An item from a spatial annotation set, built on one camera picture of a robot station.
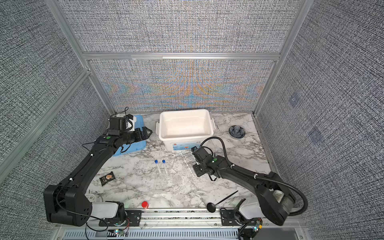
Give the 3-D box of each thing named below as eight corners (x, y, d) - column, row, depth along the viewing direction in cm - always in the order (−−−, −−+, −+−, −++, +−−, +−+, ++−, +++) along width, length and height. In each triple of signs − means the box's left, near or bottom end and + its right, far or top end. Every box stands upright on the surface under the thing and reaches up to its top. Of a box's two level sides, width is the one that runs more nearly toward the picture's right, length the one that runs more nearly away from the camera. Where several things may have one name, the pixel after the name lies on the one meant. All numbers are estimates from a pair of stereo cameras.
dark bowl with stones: (229, 140, 105) (230, 136, 101) (227, 129, 111) (228, 125, 107) (244, 140, 105) (246, 136, 101) (241, 129, 111) (243, 125, 107)
